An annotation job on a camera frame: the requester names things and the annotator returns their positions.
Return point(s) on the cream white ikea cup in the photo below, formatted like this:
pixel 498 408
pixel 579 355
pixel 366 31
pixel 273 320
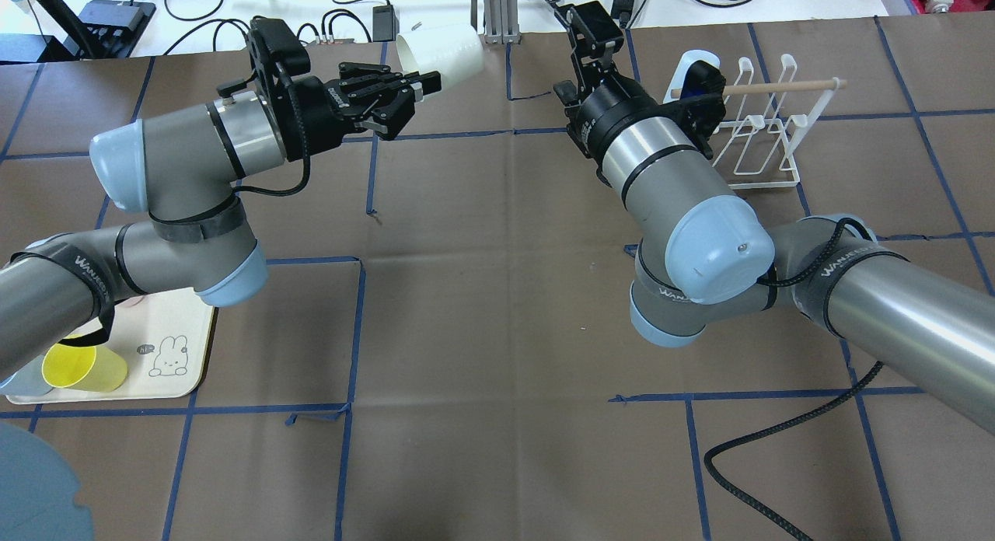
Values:
pixel 453 51

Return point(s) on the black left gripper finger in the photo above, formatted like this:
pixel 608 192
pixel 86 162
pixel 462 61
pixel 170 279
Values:
pixel 387 103
pixel 353 72

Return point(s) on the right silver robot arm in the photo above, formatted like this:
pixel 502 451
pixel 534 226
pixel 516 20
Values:
pixel 705 257

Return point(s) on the white wire cup rack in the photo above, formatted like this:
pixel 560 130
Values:
pixel 767 123

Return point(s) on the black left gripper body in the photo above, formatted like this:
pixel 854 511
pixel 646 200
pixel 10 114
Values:
pixel 313 115

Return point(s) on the light blue ikea cup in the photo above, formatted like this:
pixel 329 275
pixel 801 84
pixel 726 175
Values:
pixel 684 80
pixel 29 381

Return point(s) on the yellow ikea cup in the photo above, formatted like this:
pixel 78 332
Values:
pixel 91 369

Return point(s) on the black usb hub box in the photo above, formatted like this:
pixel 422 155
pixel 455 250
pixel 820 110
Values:
pixel 117 26

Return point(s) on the aluminium frame post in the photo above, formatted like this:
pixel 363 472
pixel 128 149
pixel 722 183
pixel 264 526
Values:
pixel 501 21

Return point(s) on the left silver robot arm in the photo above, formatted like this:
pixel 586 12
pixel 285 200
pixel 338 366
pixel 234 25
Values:
pixel 188 171

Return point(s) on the black power adapter brick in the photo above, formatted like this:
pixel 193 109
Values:
pixel 385 25

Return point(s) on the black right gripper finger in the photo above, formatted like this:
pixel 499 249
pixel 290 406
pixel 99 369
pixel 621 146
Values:
pixel 594 37
pixel 567 93

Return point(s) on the cream plastic tray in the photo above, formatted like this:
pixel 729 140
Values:
pixel 164 339

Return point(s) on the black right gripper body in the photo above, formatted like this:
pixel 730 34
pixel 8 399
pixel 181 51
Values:
pixel 599 111

